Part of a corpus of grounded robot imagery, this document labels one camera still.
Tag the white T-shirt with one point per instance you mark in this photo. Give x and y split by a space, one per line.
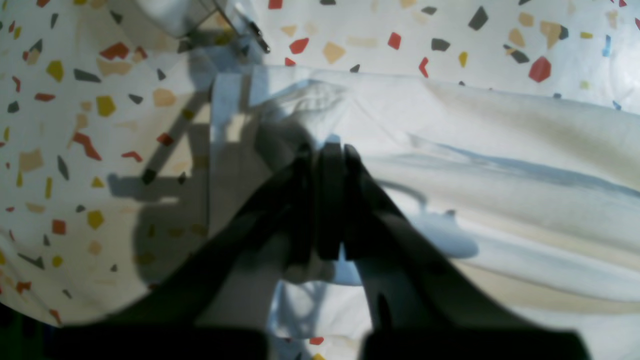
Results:
535 199

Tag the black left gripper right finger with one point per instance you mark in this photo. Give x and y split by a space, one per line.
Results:
421 307

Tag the terrazzo pattern tablecloth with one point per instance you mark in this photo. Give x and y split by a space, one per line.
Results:
106 112

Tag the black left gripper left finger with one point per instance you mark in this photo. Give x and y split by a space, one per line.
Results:
219 301

